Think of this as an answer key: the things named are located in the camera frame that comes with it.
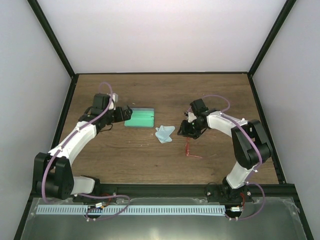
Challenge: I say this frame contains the red transparent sunglasses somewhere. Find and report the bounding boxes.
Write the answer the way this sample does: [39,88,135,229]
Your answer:
[185,138,202,159]

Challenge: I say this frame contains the blue green glasses case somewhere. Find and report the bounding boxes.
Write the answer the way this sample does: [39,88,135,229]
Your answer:
[124,108,155,128]

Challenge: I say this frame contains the light blue cleaning cloth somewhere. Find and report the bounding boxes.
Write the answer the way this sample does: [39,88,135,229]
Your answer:
[155,125,175,144]

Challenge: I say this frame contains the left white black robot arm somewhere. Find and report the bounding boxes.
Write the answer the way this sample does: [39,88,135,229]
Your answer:
[32,93,133,202]

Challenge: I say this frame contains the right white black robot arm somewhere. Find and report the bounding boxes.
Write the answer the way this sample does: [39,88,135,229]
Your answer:
[177,98,273,202]

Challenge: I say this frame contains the clear plastic sheet cover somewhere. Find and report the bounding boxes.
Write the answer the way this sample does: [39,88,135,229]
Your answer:
[21,197,306,240]

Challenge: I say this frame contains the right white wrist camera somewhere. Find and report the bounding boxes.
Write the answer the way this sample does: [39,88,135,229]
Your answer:
[185,111,197,123]

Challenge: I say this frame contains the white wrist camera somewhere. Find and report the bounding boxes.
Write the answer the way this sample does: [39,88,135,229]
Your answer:
[185,111,197,123]
[110,93,119,103]

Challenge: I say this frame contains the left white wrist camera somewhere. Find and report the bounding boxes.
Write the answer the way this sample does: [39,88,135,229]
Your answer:
[110,93,119,103]

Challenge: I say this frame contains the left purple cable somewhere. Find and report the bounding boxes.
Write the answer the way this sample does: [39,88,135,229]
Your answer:
[41,81,131,223]

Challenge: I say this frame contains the purple cable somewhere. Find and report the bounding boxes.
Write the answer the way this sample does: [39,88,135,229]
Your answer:
[184,94,266,221]
[41,81,131,223]

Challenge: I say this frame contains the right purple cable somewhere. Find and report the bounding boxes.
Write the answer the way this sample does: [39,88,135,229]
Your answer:
[184,94,266,221]

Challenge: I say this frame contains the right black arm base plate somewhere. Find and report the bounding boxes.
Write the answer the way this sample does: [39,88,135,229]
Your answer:
[204,182,252,204]

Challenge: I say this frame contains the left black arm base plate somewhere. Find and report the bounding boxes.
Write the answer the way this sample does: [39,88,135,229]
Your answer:
[72,184,118,205]

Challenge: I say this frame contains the black aluminium frame rail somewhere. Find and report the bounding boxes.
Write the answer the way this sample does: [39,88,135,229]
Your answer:
[31,183,296,200]

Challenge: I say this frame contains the light blue slotted cable duct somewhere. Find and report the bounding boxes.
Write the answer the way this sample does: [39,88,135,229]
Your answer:
[36,205,226,216]

